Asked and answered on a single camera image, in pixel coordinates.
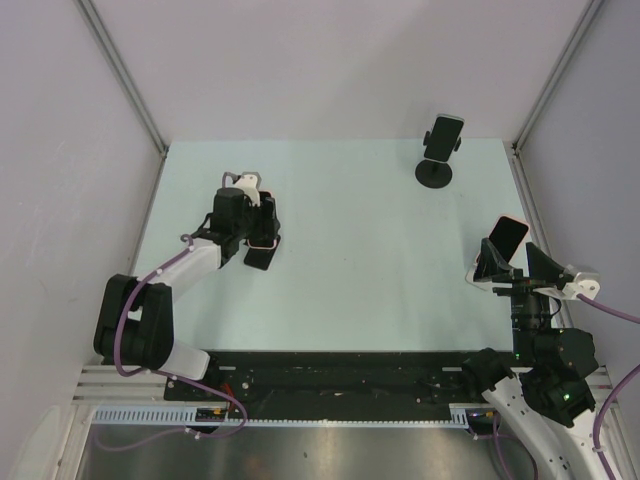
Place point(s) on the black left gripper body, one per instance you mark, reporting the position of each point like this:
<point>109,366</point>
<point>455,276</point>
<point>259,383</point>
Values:
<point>238,228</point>

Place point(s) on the aluminium frame rail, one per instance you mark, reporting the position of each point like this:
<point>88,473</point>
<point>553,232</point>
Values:
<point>577,37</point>
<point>116,63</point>

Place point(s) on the black round-base phone stand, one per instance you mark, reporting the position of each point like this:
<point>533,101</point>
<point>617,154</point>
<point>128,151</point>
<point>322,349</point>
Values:
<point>433,174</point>

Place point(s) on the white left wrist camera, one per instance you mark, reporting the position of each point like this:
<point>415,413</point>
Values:
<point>249,183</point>

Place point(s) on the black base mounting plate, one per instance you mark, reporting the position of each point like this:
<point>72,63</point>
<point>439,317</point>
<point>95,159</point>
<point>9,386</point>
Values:
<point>374,388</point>

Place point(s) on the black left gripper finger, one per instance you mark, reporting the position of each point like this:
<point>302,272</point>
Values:
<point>269,223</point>
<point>251,220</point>

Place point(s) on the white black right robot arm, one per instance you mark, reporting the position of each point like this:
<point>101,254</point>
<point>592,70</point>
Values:
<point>550,406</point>

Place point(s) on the black folding phone stand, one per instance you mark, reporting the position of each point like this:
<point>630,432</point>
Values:
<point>261,258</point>

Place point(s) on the white phone stand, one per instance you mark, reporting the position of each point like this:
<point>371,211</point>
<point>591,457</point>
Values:
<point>482,272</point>

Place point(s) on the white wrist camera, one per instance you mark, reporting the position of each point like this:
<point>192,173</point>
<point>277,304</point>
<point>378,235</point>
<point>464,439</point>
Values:
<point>249,183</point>
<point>580,281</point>

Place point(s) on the aluminium frame rail left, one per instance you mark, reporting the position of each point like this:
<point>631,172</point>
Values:
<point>116,63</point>

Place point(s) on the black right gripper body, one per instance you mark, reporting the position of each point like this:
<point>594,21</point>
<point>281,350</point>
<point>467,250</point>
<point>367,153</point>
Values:
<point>529,307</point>

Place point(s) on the aluminium frame rail right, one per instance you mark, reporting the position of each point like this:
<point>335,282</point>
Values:
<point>577,37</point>

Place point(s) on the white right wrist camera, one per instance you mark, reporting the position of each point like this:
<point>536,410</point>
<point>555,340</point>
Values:
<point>580,281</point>

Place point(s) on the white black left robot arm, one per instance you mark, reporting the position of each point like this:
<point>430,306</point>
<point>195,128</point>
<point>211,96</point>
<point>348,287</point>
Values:
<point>135,327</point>

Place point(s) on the pink-cased phone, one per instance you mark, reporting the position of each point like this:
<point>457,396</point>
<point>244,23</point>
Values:
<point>507,235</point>
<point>263,233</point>

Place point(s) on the white-cased phone on round stand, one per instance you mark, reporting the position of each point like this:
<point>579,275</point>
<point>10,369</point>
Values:
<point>444,138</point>

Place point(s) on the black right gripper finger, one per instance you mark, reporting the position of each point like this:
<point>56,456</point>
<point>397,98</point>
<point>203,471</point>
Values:
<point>490,250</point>
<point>543,270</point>

